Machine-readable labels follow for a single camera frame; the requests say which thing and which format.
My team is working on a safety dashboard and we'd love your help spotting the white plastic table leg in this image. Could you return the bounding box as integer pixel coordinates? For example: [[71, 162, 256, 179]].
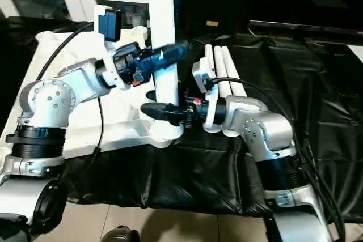
[[221, 46, 247, 100], [146, 0, 181, 136], [213, 45, 234, 100], [204, 43, 221, 134]]

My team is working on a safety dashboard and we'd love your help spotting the black work mat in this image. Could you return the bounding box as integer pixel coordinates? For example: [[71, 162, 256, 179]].
[[0, 15, 363, 218]]

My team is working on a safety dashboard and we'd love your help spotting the grey left robot leg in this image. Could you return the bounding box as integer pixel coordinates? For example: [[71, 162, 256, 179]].
[[102, 226, 140, 242]]

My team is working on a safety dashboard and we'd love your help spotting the white flat board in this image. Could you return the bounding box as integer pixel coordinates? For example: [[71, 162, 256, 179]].
[[345, 43, 363, 62]]

